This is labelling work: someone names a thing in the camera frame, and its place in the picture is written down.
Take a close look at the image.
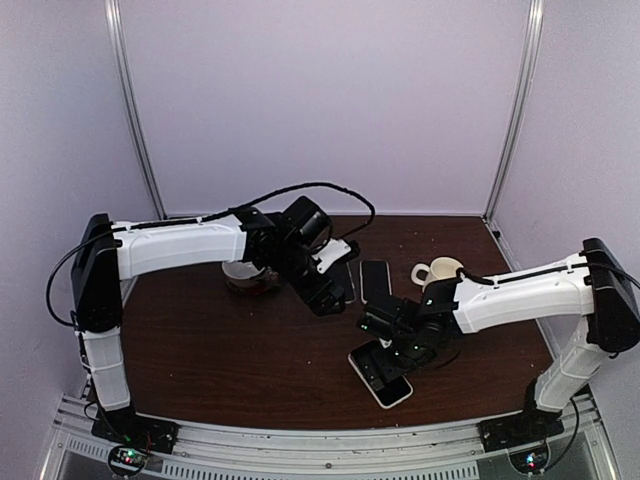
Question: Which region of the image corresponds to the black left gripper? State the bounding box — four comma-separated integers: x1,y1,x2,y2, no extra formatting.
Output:
270,241,346,318

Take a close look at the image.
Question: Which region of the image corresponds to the white phone case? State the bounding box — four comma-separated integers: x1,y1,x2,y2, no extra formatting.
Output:
348,342,415,410

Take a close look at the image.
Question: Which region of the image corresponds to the pink phone case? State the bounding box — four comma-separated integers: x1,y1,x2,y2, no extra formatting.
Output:
359,259,393,306

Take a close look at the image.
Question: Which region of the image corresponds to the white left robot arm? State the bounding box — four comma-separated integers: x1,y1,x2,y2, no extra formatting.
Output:
71,196,356,444

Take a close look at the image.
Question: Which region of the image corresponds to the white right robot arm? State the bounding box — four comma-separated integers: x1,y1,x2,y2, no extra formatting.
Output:
348,238,639,442

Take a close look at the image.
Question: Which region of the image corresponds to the white ceramic bowl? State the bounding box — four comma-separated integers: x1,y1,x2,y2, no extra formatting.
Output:
221,262,265,283

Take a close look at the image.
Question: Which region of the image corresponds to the cream ceramic mug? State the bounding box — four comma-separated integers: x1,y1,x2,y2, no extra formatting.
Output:
410,257,464,292

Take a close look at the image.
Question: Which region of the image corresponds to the right circuit board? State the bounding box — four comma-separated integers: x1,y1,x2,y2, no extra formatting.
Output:
509,446,550,475

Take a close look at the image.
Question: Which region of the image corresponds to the circuit board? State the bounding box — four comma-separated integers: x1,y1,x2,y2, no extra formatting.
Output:
107,445,149,476
509,446,550,475

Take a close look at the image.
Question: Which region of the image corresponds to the left circuit board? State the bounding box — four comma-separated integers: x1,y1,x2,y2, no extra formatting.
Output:
107,445,149,476

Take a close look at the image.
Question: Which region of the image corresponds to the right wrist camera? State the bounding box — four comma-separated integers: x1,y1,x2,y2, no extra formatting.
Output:
356,296,418,345

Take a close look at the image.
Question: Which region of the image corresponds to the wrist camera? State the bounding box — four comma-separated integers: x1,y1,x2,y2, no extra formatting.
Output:
356,296,418,345
312,239,361,274

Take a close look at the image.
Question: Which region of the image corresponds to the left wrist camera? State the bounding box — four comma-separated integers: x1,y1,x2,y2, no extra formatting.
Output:
312,239,361,274

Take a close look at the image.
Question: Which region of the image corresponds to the aluminium front rail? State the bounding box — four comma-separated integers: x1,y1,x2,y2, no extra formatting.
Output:
35,396,621,479

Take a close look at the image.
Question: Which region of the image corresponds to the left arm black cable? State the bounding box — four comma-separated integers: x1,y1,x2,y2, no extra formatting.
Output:
45,182,377,329

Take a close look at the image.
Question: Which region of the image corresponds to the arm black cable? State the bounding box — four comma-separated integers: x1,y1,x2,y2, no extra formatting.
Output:
45,182,377,329
454,267,640,301

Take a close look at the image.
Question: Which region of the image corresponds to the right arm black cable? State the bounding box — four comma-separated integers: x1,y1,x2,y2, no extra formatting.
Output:
454,267,640,301

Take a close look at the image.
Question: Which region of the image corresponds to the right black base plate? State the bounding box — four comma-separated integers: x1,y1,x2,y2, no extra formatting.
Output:
478,412,564,453

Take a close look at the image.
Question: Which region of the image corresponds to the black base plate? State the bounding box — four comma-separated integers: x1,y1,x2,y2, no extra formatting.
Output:
91,417,179,454
478,412,564,453

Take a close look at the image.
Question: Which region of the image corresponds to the right aluminium frame post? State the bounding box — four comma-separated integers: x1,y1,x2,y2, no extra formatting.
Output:
483,0,545,224

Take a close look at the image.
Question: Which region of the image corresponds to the aluminium frame post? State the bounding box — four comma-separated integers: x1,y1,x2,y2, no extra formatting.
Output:
104,0,167,220
483,0,545,224

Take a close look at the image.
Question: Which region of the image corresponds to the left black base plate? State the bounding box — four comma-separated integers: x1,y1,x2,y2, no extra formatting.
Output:
91,417,179,454

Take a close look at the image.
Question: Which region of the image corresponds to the left aluminium frame post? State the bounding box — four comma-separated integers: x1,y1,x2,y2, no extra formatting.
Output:
104,0,167,220

